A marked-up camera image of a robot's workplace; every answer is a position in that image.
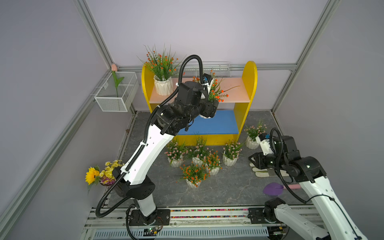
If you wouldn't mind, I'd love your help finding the orange flower pot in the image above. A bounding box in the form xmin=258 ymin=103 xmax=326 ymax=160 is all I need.
xmin=208 ymin=70 xmax=239 ymax=103
xmin=140 ymin=46 xmax=181 ymax=96
xmin=204 ymin=151 xmax=222 ymax=176
xmin=180 ymin=164 xmax=210 ymax=189

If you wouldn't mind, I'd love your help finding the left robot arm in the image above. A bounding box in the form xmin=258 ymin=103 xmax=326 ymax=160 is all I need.
xmin=113 ymin=81 xmax=217 ymax=225

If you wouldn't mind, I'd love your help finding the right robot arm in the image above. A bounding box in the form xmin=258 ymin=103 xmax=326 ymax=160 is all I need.
xmin=249 ymin=134 xmax=366 ymax=240

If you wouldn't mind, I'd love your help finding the white grey work glove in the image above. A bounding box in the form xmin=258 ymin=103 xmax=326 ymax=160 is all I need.
xmin=249 ymin=157 xmax=278 ymax=178

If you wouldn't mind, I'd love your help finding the pink flower pot far right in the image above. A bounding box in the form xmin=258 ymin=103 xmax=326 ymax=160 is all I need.
xmin=244 ymin=119 xmax=267 ymax=150

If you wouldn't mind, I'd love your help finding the pink flower pot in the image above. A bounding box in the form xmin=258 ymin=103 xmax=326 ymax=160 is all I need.
xmin=223 ymin=140 xmax=244 ymax=167
xmin=188 ymin=136 xmax=210 ymax=167
xmin=244 ymin=119 xmax=267 ymax=150
xmin=165 ymin=138 xmax=188 ymax=168

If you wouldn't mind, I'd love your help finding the pink flower pot middle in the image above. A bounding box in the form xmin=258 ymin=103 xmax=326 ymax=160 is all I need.
xmin=188 ymin=136 xmax=210 ymax=167

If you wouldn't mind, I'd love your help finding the pink flower pot far left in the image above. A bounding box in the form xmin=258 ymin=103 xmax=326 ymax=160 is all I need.
xmin=165 ymin=138 xmax=188 ymax=168

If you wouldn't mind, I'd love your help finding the pink artificial tulip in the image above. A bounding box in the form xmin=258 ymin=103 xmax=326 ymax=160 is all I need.
xmin=111 ymin=64 xmax=125 ymax=98

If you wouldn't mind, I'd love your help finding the sunflower bouquet in basket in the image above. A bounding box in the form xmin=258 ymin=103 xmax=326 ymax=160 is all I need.
xmin=85 ymin=160 xmax=123 ymax=191

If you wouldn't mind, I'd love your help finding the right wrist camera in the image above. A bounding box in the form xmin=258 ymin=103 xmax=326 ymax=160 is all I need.
xmin=256 ymin=133 xmax=274 ymax=156

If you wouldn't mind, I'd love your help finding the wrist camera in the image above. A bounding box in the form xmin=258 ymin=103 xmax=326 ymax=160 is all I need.
xmin=256 ymin=133 xmax=274 ymax=156
xmin=200 ymin=73 xmax=214 ymax=92

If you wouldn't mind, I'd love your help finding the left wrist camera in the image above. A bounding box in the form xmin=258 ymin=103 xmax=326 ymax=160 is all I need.
xmin=200 ymin=73 xmax=214 ymax=92

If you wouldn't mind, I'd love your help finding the purple trowel pink handle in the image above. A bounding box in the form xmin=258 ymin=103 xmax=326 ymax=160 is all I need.
xmin=263 ymin=183 xmax=288 ymax=196

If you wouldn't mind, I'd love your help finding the white wire rail basket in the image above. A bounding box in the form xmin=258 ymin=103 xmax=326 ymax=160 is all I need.
xmin=142 ymin=61 xmax=232 ymax=79

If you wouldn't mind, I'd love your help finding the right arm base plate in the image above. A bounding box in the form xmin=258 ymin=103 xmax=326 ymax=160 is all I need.
xmin=248 ymin=207 xmax=277 ymax=224

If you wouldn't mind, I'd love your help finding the black corrugated left cable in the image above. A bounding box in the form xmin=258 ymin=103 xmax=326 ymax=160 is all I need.
xmin=95 ymin=54 xmax=204 ymax=219

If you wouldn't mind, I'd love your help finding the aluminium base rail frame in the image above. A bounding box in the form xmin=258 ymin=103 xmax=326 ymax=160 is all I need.
xmin=80 ymin=205 xmax=325 ymax=240

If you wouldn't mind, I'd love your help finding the white wire wall basket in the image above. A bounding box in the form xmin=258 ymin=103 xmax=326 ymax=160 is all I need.
xmin=94 ymin=72 xmax=139 ymax=112

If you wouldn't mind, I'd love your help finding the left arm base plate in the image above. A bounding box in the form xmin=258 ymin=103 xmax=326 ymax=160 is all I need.
xmin=128 ymin=209 xmax=171 ymax=226

